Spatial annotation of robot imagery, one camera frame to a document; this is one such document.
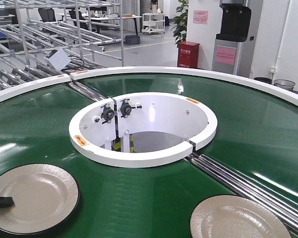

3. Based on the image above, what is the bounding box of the red fire extinguisher cabinet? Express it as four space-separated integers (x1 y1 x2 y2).
177 41 200 68

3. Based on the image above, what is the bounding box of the steel roller rack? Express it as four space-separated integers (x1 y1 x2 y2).
0 0 123 91

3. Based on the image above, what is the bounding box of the black bearing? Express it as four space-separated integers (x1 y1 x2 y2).
120 99 142 118
101 104 115 124

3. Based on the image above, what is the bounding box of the pink wall notice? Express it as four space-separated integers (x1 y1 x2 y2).
193 10 209 25

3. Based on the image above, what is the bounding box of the steel rollers front right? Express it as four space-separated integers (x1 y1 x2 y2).
185 153 298 236

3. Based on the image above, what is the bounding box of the black office chair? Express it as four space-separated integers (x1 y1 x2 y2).
38 8 56 22

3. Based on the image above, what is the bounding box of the white control box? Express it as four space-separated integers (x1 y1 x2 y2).
44 47 71 70

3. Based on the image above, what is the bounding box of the white outer conveyor rim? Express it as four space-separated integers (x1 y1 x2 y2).
0 66 298 106

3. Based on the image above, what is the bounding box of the green potted plant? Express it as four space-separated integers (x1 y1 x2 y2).
173 0 189 44

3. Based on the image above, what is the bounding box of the black bearing left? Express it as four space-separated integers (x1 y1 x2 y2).
101 104 115 124

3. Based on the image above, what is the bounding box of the grey water dispenser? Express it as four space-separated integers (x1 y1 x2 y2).
212 0 251 75

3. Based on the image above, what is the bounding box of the beige plate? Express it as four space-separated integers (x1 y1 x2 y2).
0 164 79 235
190 195 291 238

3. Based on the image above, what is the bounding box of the white shelf cart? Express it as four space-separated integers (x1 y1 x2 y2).
142 13 165 35

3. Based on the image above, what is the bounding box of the dark plastic crate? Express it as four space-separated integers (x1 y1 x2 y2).
125 35 141 45

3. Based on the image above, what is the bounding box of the green conveyor belt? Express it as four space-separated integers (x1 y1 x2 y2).
0 73 298 238

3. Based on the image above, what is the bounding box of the grey waste bin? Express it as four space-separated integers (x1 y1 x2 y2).
274 79 296 91

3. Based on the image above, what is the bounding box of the white inner conveyor ring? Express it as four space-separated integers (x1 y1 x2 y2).
69 92 218 169

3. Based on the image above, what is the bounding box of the black bearing right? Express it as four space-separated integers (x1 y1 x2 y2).
120 99 142 118

